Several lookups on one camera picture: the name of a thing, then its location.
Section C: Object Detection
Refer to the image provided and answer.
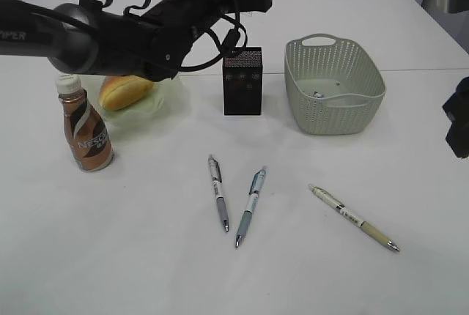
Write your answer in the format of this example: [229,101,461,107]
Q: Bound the pale green glass plate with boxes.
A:
[80,75,184,127]

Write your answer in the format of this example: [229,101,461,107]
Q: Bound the pale green plastic basket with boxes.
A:
[284,34,386,136]

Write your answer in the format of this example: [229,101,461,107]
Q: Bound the brown coffee drink bottle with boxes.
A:
[55,75,114,171]

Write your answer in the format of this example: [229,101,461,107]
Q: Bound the blue grey pen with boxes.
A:
[235,166,267,248]

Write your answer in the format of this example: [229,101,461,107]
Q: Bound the black mesh pen holder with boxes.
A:
[222,47,263,116]

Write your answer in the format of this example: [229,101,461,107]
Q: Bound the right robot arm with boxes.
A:
[442,77,468,158]

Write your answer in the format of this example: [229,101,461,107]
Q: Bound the yellow bread loaf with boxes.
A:
[98,75,153,111]

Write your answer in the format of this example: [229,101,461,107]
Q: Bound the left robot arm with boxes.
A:
[1,0,273,82]

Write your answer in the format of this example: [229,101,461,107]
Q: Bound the grey grip pen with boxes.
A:
[207,155,229,233]

